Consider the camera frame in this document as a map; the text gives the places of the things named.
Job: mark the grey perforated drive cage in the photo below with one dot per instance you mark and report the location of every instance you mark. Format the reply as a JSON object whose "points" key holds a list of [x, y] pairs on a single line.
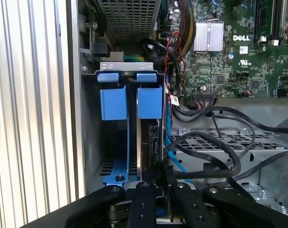
{"points": [[272, 181]]}

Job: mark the black board connector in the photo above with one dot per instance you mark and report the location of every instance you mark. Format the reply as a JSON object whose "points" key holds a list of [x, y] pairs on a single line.
{"points": [[202, 97]]}

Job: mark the silver power supply unit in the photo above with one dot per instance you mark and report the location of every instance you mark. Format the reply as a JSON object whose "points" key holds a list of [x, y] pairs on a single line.
{"points": [[129, 19]]}

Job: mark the grey disk bay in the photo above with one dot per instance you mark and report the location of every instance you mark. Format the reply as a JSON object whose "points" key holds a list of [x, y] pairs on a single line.
{"points": [[91, 133]]}

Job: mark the green Dell motherboard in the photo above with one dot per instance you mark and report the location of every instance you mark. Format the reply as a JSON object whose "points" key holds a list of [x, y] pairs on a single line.
{"points": [[253, 69]]}

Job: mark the dark grey PC case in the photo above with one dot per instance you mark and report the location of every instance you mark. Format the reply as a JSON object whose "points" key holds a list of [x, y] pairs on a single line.
{"points": [[73, 95]]}

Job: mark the white red label tag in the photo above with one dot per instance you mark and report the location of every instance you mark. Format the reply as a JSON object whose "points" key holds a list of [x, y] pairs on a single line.
{"points": [[174, 99]]}

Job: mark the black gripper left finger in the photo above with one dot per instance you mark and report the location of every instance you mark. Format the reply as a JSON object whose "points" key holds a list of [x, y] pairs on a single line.
{"points": [[144, 206]]}

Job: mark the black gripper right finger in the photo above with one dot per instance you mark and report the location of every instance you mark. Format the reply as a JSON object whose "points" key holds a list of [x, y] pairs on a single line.
{"points": [[189, 209]]}

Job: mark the hard disk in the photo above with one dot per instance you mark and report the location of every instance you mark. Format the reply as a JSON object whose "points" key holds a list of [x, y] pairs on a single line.
{"points": [[149, 102]]}

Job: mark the finned chipset heatsink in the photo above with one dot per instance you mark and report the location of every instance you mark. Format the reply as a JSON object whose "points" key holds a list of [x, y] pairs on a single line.
{"points": [[208, 35]]}

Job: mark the empty blue disk carrier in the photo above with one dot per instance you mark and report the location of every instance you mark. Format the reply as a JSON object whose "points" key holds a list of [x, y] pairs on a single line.
{"points": [[113, 102]]}

